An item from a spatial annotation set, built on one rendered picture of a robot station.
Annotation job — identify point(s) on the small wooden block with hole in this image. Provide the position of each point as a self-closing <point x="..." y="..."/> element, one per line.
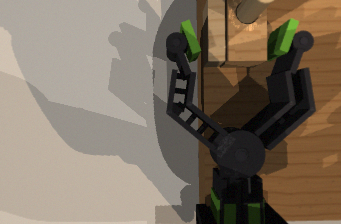
<point x="245" y="44"/>

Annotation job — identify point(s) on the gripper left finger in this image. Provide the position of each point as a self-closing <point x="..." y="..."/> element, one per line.
<point x="204" y="214"/>

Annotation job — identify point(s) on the brown wooden board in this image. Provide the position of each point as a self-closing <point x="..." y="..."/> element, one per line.
<point x="302" y="174"/>

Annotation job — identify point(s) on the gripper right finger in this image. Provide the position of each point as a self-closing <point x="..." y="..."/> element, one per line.
<point x="271" y="216"/>

